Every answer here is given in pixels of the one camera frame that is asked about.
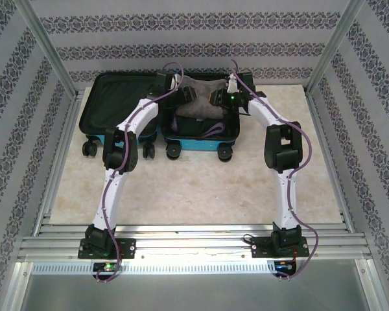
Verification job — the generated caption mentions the grey garment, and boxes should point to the grey garment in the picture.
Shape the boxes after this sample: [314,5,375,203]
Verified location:
[174,76,230,123]

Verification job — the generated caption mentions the teal hard-shell wheeled suitcase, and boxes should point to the teal hard-shell wheeled suitcase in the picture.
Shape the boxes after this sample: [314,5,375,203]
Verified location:
[78,71,241,162]

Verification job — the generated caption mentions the right controller circuit board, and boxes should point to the right controller circuit board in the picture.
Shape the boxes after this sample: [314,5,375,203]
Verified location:
[275,260,298,271]

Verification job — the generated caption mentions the controller circuit board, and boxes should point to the controller circuit board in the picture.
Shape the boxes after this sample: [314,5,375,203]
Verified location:
[93,262,124,273]
[275,260,298,271]

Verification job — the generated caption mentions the left controller circuit board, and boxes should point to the left controller circuit board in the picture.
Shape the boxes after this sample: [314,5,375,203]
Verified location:
[93,262,124,273]

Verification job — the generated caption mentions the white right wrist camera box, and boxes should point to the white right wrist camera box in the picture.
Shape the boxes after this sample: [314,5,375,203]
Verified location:
[226,74,239,93]

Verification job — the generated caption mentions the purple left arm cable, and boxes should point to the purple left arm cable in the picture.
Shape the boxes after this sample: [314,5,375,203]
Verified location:
[95,61,185,286]

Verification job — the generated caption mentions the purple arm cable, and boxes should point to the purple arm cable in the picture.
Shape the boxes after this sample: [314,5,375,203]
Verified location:
[230,60,320,281]
[95,61,185,286]

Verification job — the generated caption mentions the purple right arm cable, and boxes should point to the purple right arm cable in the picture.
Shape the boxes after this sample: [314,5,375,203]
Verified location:
[230,60,320,281]

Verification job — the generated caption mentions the aluminium frame post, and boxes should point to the aluminium frame post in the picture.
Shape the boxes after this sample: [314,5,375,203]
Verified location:
[14,0,79,98]
[306,0,366,95]

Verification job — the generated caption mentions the aluminium rail beam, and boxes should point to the aluminium rail beam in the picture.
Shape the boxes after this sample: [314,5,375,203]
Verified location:
[19,222,372,260]

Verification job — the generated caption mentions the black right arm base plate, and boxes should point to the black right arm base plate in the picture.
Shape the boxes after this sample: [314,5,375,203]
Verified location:
[251,235,311,259]

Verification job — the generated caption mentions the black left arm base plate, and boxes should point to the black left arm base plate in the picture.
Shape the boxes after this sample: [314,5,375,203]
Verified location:
[77,238,137,260]

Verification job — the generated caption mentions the white slotted cable duct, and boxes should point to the white slotted cable duct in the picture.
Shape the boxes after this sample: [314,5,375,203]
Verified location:
[30,261,277,276]

